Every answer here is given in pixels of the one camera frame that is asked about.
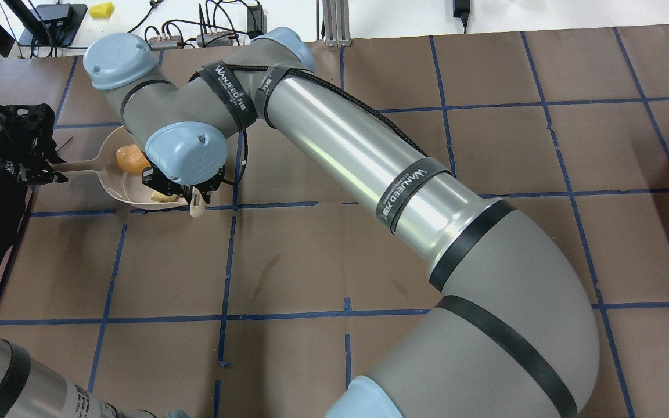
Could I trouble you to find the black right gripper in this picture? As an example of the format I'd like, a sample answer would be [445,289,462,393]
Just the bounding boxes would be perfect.
[141,165,225,204]

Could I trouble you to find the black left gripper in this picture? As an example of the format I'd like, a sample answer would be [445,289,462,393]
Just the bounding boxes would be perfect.
[0,103,69,185]

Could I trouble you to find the beige plastic dustpan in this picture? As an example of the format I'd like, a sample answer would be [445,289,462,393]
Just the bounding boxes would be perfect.
[52,127,188,211]

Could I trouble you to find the beige hand brush black bristles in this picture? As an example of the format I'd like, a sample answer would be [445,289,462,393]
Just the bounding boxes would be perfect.
[188,187,206,218]

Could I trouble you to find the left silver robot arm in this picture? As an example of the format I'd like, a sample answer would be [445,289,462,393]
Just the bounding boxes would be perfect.
[0,104,127,417]

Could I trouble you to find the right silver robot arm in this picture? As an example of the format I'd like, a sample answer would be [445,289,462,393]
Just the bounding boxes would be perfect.
[82,27,599,417]

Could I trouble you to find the brown potato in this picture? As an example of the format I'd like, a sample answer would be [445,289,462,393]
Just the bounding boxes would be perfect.
[115,145,151,176]

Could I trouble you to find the black monitor stand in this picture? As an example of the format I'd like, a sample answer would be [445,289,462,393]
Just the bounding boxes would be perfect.
[3,1,88,48]

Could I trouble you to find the grey usb hub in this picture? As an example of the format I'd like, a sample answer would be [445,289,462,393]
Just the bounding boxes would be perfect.
[147,34,184,51]
[195,31,239,48]

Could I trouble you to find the yellow sponge piece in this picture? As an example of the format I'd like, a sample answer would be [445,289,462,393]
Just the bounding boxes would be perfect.
[88,2,115,20]

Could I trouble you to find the black power adapter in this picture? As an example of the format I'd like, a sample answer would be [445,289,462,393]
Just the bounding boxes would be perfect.
[246,5,267,39]

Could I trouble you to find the aluminium frame post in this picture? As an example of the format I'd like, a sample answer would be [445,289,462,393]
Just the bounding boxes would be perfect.
[323,0,351,47]

